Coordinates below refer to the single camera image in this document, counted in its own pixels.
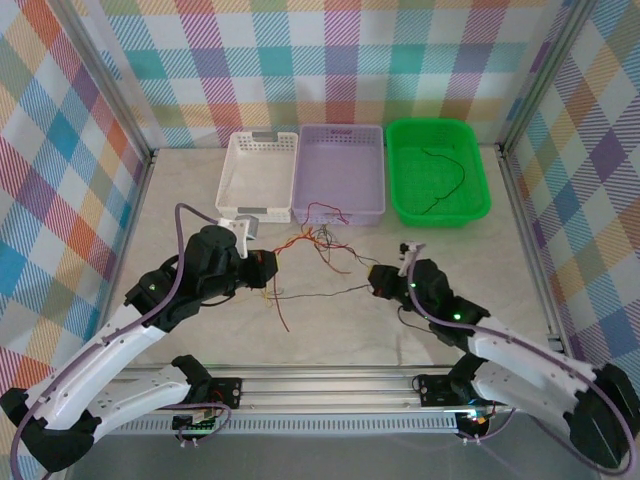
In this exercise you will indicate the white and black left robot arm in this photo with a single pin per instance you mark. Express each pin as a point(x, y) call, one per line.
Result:
point(100, 360)

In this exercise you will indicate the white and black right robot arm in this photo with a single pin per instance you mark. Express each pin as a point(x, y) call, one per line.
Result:
point(525, 360)

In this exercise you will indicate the white plastic basket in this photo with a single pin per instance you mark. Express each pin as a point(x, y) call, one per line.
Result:
point(255, 175)

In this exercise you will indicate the green plastic basket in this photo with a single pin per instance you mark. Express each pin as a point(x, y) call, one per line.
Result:
point(435, 175)

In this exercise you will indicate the purple plastic basket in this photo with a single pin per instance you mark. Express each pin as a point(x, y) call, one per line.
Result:
point(340, 170)

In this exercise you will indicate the aluminium table side rail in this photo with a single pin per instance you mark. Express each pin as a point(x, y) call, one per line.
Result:
point(526, 225)
point(132, 225)

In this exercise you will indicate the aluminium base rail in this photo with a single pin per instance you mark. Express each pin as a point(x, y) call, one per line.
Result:
point(325, 390)

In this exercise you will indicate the aluminium frame post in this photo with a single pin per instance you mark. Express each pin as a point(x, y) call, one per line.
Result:
point(103, 75)
point(546, 75)

